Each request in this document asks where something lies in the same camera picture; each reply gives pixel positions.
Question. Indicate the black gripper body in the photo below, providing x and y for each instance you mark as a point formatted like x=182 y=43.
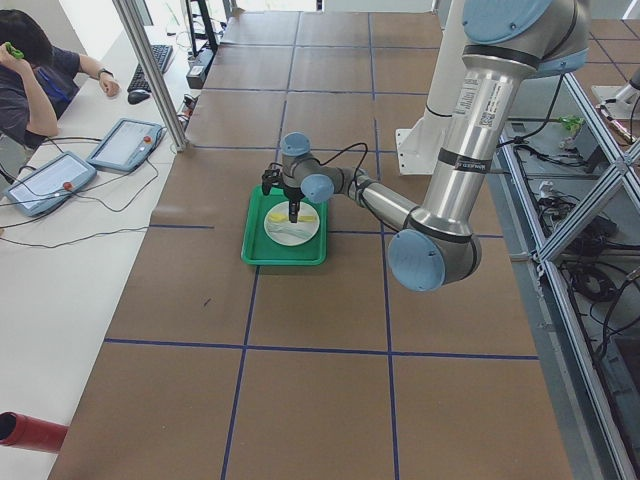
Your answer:
x=292 y=192

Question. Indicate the yellow plastic spoon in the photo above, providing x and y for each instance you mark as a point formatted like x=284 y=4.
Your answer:
x=284 y=218

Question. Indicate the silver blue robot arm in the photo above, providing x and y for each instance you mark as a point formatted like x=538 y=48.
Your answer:
x=504 y=43

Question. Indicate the white round plate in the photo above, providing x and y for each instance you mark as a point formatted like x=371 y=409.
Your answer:
x=291 y=234

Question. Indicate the green plastic tray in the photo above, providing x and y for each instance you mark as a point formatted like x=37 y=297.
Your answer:
x=259 y=249

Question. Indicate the far teach pendant tablet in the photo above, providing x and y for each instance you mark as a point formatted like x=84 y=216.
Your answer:
x=126 y=145

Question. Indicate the teach pendant tablet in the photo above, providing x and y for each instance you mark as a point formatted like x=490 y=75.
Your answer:
x=126 y=145
x=50 y=185

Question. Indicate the brown paper table cover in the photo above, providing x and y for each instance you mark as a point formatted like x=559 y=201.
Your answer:
x=214 y=369

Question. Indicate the black computer mouse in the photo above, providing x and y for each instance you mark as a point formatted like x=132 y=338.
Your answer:
x=135 y=97

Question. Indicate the near teach pendant tablet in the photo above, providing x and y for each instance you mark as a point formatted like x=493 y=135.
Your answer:
x=50 y=185

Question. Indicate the seated person dark shirt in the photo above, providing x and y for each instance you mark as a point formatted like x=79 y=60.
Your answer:
x=36 y=90

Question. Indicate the green handheld object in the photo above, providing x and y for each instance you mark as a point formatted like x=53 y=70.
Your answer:
x=16 y=53

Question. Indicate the red cylinder tube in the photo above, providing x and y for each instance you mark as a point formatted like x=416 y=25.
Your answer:
x=26 y=432

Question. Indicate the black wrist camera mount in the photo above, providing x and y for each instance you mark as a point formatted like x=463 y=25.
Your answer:
x=271 y=178

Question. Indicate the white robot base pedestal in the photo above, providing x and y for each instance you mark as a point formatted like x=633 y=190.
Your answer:
x=418 y=147

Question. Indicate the aluminium frame post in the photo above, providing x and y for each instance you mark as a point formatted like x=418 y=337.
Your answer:
x=132 y=23

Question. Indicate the aluminium frame rail structure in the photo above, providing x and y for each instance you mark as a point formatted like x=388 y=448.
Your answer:
x=570 y=155

